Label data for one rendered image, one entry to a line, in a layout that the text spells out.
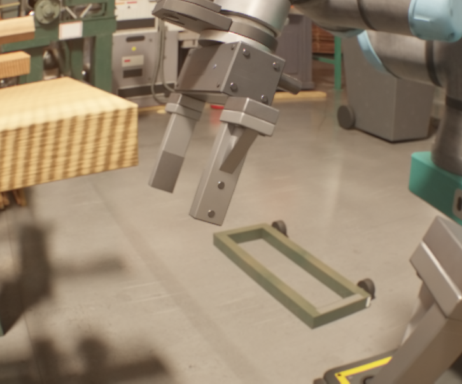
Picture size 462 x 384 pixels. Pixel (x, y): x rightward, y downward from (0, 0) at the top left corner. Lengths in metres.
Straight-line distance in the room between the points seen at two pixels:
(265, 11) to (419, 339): 0.36
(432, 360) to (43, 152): 0.18
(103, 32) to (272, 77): 3.13
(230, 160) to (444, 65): 0.38
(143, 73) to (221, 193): 4.25
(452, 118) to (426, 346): 0.54
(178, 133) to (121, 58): 4.05
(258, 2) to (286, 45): 5.24
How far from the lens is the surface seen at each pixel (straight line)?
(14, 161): 0.21
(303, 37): 5.83
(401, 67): 0.74
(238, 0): 0.48
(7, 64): 0.72
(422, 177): 0.73
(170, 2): 0.46
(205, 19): 0.46
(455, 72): 0.69
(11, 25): 1.36
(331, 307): 1.62
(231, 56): 0.44
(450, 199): 0.68
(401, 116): 3.83
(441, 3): 0.48
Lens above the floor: 0.92
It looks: 20 degrees down
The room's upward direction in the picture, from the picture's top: 1 degrees clockwise
